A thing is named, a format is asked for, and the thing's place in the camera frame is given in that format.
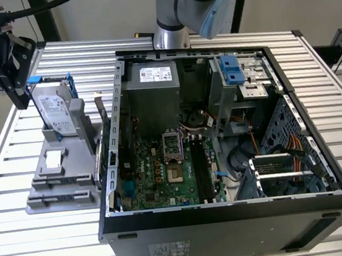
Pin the blue drive latch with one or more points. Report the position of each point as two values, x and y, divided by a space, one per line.
230 66

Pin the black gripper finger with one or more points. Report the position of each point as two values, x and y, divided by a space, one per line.
18 98
27 54

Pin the silver disk in blue carrier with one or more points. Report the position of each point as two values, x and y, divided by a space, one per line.
54 109

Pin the green motherboard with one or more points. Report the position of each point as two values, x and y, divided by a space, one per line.
178 194

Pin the black PC case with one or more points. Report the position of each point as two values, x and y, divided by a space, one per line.
201 241

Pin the silver drive bay cage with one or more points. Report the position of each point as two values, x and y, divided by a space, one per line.
251 92

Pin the yellow tipped black connector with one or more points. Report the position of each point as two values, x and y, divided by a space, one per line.
143 34

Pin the grey parts rack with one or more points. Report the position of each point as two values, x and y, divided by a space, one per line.
77 165

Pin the grey disk bay cage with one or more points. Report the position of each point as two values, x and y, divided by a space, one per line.
274 161

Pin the black round fan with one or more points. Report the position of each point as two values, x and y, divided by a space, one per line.
196 119

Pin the silver CPU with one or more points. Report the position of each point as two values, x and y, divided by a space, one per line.
53 159

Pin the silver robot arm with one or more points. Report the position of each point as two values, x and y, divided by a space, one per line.
170 8

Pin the white label tag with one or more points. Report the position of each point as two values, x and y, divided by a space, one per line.
209 122

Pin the grey power supply unit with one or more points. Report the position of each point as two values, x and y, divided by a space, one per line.
153 105

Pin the CPU socket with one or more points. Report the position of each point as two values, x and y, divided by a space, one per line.
176 174

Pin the green graphics card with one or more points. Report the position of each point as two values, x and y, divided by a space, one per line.
105 131

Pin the blue expansion slot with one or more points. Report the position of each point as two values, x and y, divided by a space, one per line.
129 189

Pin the thin metal locking lever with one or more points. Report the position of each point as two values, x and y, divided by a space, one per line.
181 146

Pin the black frame post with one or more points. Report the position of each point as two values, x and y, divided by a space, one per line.
48 27
242 4

